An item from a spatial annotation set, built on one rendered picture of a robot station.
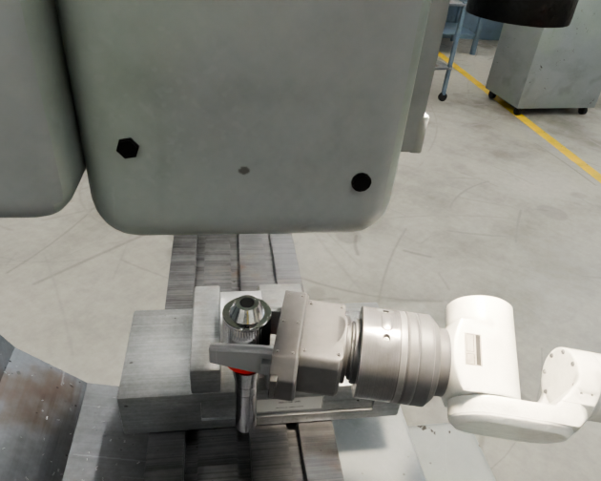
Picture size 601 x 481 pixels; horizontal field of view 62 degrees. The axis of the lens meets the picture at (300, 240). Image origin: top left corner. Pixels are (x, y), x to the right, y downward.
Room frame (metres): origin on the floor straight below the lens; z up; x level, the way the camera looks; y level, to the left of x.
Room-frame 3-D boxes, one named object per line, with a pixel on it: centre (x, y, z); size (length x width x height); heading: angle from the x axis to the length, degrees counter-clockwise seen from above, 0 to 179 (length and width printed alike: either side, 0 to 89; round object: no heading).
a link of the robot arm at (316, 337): (0.35, -0.05, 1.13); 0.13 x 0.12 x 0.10; 176
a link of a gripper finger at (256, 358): (0.32, 0.05, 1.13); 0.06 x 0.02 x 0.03; 87
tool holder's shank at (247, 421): (0.35, 0.04, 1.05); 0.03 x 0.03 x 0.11
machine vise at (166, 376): (0.47, 0.04, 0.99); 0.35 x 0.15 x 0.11; 101
